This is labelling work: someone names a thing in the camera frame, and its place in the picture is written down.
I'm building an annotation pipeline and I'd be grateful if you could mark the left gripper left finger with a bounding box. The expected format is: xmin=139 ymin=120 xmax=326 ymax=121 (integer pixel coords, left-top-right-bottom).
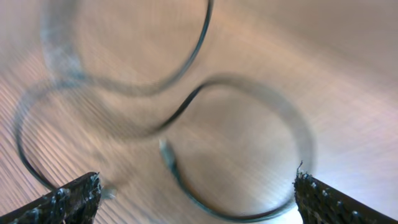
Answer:
xmin=1 ymin=172 xmax=102 ymax=224

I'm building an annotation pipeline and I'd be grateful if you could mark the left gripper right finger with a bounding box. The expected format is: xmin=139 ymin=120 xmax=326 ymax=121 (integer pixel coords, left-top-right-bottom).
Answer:
xmin=294 ymin=167 xmax=397 ymax=224

